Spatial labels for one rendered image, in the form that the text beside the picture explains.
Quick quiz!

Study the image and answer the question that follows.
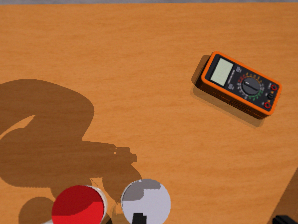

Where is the orange digital multimeter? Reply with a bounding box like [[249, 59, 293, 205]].
[[196, 51, 282, 120]]

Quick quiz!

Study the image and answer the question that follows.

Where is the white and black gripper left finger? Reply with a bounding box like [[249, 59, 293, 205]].
[[132, 213, 147, 224]]

